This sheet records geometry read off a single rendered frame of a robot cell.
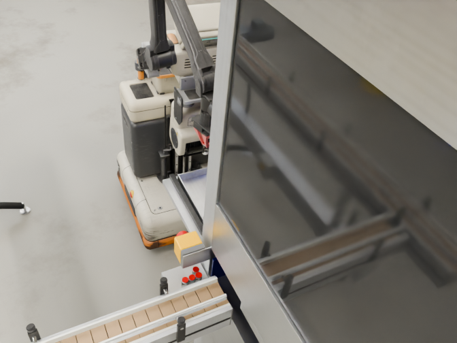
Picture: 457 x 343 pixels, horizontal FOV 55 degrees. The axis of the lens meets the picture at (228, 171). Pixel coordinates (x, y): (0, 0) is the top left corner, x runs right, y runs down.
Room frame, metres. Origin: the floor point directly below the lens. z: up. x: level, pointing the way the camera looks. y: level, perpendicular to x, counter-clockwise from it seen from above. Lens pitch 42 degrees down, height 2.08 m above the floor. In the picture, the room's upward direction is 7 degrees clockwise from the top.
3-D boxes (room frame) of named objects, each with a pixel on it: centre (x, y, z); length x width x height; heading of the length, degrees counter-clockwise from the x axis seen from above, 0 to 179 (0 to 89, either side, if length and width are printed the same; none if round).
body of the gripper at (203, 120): (1.17, 0.09, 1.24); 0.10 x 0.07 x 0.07; 46
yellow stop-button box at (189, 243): (0.82, 0.09, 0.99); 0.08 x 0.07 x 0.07; 31
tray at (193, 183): (1.15, 0.00, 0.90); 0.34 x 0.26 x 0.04; 30
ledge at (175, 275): (0.78, 0.08, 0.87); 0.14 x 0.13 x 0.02; 31
